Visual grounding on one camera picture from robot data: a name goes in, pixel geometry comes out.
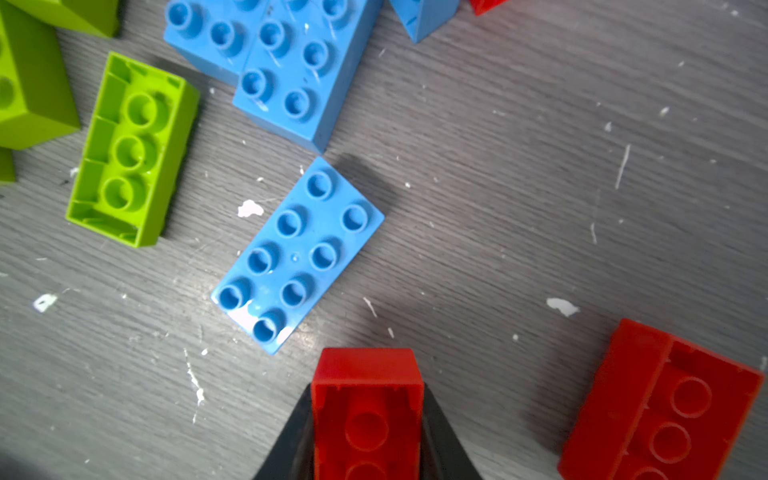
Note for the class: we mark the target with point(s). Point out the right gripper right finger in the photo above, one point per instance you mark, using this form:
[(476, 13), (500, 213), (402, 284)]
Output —
[(442, 454)]

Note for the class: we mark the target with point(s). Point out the green brick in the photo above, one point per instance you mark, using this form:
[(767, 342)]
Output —
[(93, 17), (137, 139), (37, 104)]

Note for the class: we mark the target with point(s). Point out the red brick bottom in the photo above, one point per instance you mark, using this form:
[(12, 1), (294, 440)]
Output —
[(367, 408)]

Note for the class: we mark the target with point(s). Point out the green brick right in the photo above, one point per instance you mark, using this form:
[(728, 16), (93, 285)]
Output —
[(137, 139)]

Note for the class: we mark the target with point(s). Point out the blue brick lower right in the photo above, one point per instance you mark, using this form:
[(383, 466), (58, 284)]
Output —
[(305, 245)]

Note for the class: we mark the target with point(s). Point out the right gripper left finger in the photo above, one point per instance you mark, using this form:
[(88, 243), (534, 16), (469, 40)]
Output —
[(291, 456)]

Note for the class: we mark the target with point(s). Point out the green brick middle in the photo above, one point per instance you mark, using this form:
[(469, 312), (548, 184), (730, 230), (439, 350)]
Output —
[(37, 104)]

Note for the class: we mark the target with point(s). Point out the red small brick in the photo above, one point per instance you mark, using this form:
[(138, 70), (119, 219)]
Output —
[(481, 7)]

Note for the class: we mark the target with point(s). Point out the blue brick pair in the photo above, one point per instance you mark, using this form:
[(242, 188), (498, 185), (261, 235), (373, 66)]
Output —
[(291, 63)]

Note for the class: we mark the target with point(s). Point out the green brick upper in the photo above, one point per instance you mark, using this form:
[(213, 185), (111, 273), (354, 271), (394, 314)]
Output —
[(93, 17)]

